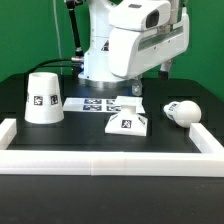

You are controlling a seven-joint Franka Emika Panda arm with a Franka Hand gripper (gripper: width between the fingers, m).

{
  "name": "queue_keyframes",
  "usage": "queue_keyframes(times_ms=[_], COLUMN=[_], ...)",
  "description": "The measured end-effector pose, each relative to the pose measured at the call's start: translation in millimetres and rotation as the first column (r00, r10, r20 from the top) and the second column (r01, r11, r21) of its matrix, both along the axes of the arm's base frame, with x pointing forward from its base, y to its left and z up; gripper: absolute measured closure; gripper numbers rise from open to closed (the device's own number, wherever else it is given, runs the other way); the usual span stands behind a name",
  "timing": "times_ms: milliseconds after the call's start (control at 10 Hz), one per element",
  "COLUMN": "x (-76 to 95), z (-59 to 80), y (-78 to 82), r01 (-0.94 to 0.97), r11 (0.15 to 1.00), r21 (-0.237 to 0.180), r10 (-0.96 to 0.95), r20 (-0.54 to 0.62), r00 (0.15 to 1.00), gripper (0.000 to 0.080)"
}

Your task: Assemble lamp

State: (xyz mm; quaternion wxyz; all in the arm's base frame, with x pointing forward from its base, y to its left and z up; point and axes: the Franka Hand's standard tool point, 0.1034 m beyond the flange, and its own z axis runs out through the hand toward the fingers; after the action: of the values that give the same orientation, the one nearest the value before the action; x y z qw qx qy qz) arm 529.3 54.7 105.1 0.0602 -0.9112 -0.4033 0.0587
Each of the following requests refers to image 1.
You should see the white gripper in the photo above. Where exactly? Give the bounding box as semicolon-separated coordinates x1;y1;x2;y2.
108;8;189;97

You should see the white lamp base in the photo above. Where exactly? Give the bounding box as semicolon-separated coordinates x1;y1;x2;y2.
105;96;148;136

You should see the white lamp bulb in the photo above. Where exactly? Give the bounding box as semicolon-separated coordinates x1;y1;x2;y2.
163;100;202;128

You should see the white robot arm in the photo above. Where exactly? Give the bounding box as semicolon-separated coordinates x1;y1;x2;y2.
78;0;189;96

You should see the white lamp shade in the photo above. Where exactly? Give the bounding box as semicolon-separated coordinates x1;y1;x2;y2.
25;72;64;124

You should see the white marker sheet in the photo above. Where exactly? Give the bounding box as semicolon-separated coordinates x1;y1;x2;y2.
63;96;145;114

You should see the white U-shaped frame fence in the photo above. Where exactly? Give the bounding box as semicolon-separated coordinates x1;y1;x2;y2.
0;119;224;177

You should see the black cable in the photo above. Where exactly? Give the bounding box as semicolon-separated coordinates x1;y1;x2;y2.
29;57;84;75

